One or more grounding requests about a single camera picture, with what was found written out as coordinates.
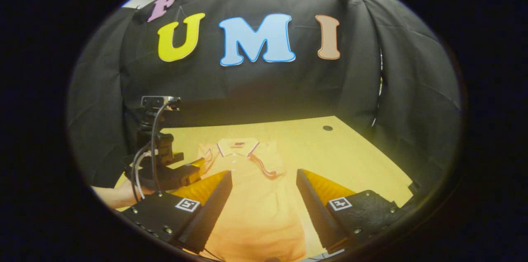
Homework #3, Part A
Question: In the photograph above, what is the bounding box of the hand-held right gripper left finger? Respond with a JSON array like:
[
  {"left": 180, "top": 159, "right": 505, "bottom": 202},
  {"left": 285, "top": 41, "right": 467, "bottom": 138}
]
[{"left": 121, "top": 170, "right": 233, "bottom": 254}]

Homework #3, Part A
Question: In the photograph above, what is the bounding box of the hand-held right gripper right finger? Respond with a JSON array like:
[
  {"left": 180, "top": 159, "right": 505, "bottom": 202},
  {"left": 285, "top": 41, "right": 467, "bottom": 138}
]
[{"left": 296, "top": 168, "right": 409, "bottom": 255}]

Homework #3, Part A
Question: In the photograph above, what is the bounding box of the orange T-shirt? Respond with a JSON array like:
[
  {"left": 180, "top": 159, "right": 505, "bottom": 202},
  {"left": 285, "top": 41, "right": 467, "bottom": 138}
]
[{"left": 197, "top": 138, "right": 309, "bottom": 262}]

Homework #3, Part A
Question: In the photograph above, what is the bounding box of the black backdrop cloth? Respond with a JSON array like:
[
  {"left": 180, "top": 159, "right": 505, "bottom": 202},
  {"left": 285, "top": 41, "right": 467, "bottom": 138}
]
[{"left": 66, "top": 0, "right": 462, "bottom": 190}]

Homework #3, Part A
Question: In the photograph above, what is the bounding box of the black camera cable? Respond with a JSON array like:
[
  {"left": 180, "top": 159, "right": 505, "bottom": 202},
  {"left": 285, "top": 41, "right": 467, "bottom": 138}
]
[{"left": 149, "top": 98, "right": 182, "bottom": 193}]

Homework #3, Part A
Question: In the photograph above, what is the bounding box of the white cable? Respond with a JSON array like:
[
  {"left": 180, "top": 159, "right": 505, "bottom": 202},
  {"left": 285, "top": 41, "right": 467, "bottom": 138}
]
[{"left": 133, "top": 150, "right": 159, "bottom": 201}]

